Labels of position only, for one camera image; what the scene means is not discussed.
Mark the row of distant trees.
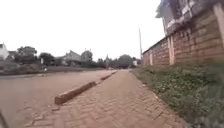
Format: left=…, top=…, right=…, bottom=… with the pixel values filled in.
left=13, top=45, right=142, bottom=70

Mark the thin utility pole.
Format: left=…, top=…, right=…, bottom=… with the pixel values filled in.
left=137, top=27, right=144, bottom=66

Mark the red brick path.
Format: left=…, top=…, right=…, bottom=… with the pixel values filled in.
left=24, top=69, right=192, bottom=128

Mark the grey gabled building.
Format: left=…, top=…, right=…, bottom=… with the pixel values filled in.
left=61, top=49, right=85, bottom=66

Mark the concrete kerb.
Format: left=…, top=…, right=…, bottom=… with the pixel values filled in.
left=54, top=69, right=119, bottom=106

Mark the weedy grass verge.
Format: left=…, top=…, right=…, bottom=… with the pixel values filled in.
left=130, top=60, right=224, bottom=128

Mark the low overgrown bank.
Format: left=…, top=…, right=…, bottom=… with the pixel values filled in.
left=0, top=63, right=108, bottom=77

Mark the white building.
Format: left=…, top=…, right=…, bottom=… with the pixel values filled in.
left=0, top=42, right=11, bottom=62

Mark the multi-storey building behind wall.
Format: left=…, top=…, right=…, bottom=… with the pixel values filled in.
left=154, top=0, right=224, bottom=36

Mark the brown brick boundary wall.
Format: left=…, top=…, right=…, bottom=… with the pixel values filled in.
left=141, top=2, right=224, bottom=67

